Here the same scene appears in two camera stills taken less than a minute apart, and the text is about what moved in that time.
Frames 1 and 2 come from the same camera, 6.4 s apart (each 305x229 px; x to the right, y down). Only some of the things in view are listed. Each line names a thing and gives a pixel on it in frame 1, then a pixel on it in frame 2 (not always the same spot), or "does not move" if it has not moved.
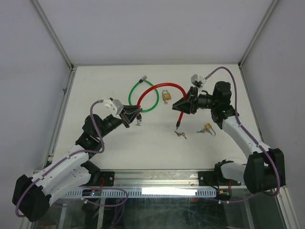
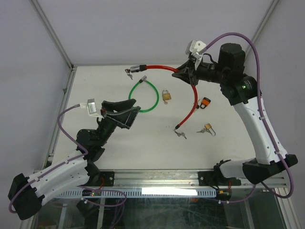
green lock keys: [182, 134] does not move
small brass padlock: [208, 126] does not move
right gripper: [189, 105] → [186, 73]
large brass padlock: [166, 96] does not move
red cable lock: [139, 117] → [136, 68]
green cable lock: [143, 79] does not move
